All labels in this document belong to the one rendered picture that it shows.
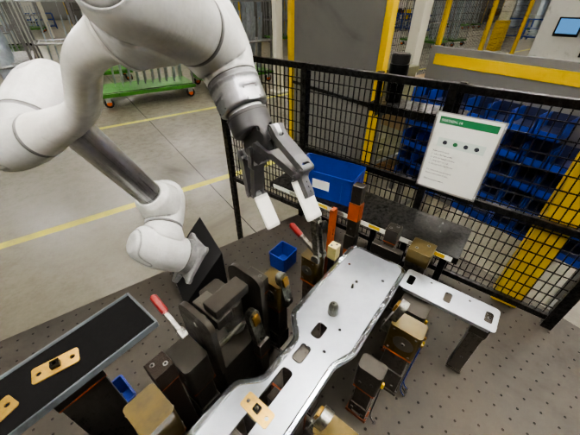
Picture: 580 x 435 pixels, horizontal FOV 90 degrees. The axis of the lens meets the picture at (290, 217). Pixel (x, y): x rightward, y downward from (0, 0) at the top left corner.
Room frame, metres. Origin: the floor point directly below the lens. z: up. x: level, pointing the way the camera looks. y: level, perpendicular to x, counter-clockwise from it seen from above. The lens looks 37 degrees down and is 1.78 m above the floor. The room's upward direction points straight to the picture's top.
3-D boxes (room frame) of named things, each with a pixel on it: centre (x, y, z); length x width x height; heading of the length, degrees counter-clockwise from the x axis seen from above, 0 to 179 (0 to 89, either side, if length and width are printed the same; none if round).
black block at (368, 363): (0.37, -0.23, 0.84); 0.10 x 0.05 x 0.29; 52
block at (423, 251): (0.78, -0.48, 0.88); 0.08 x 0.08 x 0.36; 52
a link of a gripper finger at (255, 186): (0.50, 0.06, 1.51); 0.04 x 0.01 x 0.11; 132
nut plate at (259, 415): (0.27, 0.08, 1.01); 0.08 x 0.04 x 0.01; 51
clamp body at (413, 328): (0.46, -0.35, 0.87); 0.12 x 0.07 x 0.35; 52
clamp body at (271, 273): (0.63, 0.06, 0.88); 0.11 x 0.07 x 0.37; 52
